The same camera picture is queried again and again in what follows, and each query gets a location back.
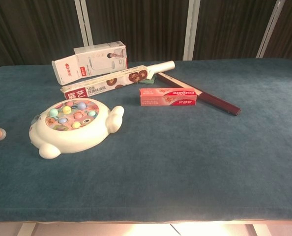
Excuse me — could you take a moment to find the red Colgate toothpaste box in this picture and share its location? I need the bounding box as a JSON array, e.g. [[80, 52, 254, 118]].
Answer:
[[139, 88, 198, 107]]

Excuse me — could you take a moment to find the white paper roll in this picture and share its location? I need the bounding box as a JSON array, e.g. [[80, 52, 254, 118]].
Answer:
[[148, 60, 175, 75]]

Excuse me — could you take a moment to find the white appliance carton box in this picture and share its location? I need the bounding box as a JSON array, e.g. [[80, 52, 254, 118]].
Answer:
[[51, 41, 129, 85]]

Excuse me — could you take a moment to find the small green packet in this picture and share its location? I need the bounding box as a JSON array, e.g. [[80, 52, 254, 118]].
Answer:
[[139, 75, 158, 86]]

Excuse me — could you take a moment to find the long dark red box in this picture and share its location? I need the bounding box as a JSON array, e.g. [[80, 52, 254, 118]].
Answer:
[[156, 72, 241, 117]]

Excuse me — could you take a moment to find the white frame post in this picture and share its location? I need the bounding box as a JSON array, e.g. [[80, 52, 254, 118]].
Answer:
[[74, 0, 93, 48], [256, 0, 285, 59], [182, 0, 201, 61]]

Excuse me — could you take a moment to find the long baking paper box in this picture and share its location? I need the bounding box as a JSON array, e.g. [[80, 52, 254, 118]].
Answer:
[[60, 64, 159, 100]]

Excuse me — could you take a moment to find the white whack-a-mole toy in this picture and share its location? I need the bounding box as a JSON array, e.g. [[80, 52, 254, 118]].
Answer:
[[29, 98, 125, 159]]

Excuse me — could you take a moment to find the blue velvet tablecloth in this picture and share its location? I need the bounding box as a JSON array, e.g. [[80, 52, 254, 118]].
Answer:
[[0, 58, 292, 225]]

